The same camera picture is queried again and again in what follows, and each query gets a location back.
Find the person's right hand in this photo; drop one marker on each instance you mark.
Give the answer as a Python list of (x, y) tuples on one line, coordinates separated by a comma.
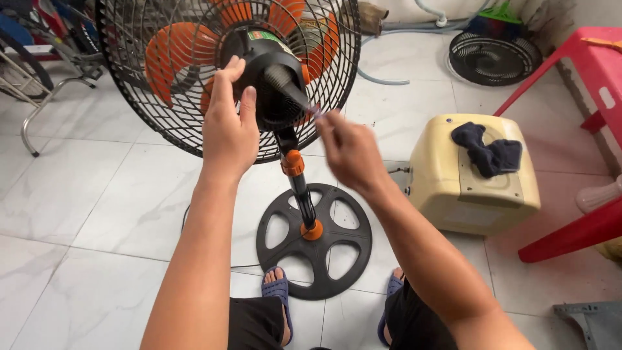
[(357, 155)]

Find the black fan grille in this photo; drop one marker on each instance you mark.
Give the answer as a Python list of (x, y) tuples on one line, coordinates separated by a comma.
[(493, 58)]

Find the white pipe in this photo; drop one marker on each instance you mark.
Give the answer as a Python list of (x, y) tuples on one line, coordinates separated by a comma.
[(435, 12)]

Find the grey metal bracket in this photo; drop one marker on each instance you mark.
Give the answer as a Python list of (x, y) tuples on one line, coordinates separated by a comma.
[(590, 323)]

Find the chrome metal frame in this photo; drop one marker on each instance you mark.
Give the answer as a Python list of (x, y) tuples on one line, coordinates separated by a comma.
[(43, 104)]

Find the blue slipper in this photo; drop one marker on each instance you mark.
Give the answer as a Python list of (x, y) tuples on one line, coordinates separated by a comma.
[(391, 291), (277, 291)]

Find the person's black shorts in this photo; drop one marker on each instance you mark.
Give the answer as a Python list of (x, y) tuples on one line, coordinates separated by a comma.
[(255, 323)]

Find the black and orange fan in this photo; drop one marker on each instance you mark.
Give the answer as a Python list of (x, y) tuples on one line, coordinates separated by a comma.
[(272, 68)]

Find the bicycle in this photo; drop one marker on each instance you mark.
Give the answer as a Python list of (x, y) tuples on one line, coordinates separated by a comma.
[(43, 29)]

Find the red plastic table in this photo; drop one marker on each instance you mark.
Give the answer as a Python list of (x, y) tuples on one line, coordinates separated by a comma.
[(590, 73)]

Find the orange plastic tool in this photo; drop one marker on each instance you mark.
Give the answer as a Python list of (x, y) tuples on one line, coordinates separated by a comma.
[(602, 43)]

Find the person's left hand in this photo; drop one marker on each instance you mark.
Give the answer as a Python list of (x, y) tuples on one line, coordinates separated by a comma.
[(228, 136)]

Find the green broom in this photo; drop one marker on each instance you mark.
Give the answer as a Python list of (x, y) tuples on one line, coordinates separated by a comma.
[(495, 17)]

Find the small screwdriver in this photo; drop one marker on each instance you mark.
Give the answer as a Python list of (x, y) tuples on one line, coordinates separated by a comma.
[(314, 111)]

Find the cream plastic appliance box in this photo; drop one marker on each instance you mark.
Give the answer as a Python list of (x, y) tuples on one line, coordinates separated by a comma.
[(466, 189)]

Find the person's right fingers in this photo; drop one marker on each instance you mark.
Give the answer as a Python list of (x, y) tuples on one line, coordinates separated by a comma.
[(331, 129)]

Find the dark blue cloth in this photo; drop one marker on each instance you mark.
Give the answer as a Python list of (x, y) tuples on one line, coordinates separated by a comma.
[(488, 150)]

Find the white ribbed vase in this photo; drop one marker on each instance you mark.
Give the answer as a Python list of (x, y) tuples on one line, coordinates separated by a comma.
[(600, 194)]

